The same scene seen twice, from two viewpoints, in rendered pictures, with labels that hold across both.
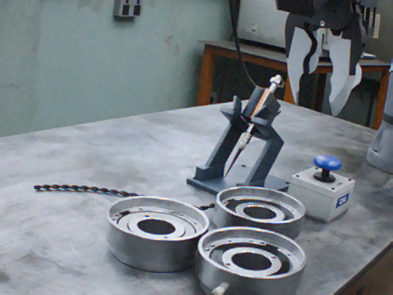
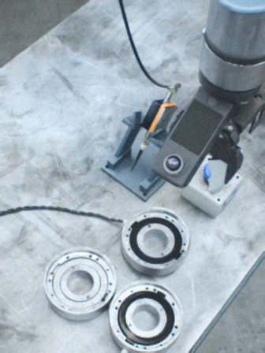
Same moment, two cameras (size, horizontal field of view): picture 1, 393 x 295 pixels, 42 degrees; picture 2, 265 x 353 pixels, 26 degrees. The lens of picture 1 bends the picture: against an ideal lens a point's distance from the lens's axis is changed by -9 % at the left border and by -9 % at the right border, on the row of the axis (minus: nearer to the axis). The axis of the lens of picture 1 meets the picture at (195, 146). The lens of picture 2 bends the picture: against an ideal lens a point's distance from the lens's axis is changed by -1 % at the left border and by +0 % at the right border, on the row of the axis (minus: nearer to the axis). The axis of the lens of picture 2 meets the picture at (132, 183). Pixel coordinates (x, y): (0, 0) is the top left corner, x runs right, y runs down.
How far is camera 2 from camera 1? 0.57 m
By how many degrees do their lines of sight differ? 40
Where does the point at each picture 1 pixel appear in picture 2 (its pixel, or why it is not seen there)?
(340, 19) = (218, 151)
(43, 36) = not seen: outside the picture
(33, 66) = not seen: outside the picture
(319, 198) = (207, 203)
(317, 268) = (198, 292)
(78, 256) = (29, 314)
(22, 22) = not seen: outside the picture
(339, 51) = (217, 167)
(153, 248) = (80, 317)
